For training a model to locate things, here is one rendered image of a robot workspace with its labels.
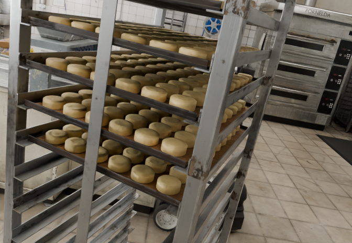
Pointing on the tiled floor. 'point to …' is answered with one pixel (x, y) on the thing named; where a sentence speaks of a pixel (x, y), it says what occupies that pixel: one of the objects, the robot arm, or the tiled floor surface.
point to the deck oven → (305, 65)
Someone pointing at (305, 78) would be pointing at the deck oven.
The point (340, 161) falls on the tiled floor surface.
